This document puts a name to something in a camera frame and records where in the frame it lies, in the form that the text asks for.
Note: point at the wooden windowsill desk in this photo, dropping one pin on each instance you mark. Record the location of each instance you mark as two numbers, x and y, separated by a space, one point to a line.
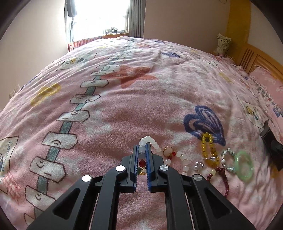
114 35

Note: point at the wooden headboard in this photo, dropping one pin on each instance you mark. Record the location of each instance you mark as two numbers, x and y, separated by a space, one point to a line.
255 42

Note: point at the grey curtain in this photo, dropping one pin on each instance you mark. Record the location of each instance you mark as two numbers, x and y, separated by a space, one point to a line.
136 16

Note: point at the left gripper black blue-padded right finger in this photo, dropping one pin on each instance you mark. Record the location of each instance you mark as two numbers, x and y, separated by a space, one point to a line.
191 201

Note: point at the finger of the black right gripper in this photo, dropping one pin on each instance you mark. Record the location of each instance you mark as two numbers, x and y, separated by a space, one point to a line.
273 146

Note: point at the pearl cluster charm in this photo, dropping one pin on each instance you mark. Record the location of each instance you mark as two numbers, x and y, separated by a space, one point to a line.
198 166

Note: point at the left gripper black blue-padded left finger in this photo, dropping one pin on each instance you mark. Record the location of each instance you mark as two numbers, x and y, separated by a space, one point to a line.
92 202

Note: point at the dried flower bouquet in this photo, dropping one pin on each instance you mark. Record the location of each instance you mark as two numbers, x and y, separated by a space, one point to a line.
223 43

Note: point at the pink patterned blanket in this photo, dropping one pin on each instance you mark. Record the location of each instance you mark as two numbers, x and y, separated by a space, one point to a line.
86 110

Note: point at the pink pillow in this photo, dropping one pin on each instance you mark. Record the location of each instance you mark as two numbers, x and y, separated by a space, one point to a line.
269 87

